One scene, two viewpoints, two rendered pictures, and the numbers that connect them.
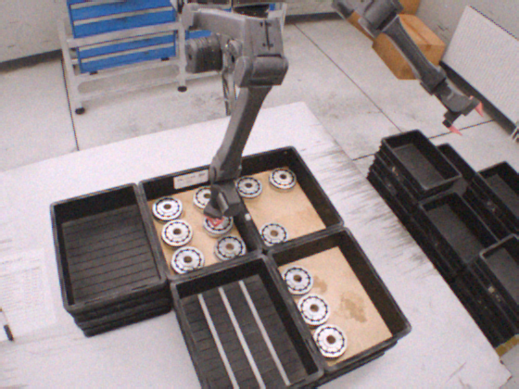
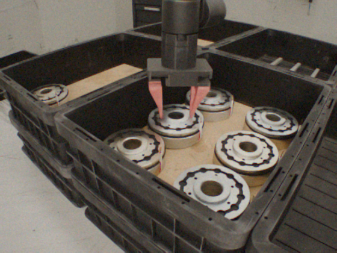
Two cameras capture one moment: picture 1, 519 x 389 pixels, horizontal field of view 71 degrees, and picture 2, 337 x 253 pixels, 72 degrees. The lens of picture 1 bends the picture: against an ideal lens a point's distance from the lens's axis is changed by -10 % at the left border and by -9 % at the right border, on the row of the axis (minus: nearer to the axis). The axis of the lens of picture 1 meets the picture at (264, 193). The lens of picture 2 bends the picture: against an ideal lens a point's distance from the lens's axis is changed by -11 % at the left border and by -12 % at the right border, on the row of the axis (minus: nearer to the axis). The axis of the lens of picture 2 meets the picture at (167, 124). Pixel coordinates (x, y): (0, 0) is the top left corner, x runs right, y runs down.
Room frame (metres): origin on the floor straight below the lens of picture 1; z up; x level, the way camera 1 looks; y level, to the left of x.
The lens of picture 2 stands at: (0.92, 0.52, 1.11)
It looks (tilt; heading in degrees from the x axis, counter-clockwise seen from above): 33 degrees down; 252
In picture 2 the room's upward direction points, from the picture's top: straight up
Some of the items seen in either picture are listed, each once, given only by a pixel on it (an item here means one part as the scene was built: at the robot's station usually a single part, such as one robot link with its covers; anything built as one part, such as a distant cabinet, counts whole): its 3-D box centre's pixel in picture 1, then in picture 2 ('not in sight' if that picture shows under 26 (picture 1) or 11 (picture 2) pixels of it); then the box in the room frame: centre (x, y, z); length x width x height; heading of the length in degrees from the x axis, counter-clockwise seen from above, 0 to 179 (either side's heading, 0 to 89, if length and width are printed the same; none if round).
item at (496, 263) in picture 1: (498, 296); not in sight; (0.96, -1.25, 0.37); 0.40 x 0.30 x 0.45; 34
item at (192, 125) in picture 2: (218, 220); (176, 118); (0.79, 0.14, 0.86); 0.10 x 0.10 x 0.01
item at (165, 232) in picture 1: (177, 232); (247, 150); (0.71, 0.26, 0.86); 0.10 x 0.10 x 0.01
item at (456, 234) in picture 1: (446, 242); not in sight; (1.30, -1.03, 0.31); 0.40 x 0.30 x 0.34; 34
